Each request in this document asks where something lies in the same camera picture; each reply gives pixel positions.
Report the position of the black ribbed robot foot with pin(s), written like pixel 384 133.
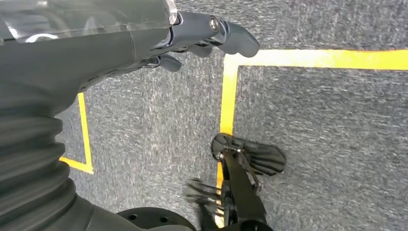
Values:
pixel 264 156

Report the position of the yellow floor tape square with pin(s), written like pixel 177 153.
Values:
pixel 229 95
pixel 84 134

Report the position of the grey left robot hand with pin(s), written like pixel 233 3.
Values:
pixel 79 54

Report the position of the black robot leg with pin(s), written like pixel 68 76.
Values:
pixel 242 191

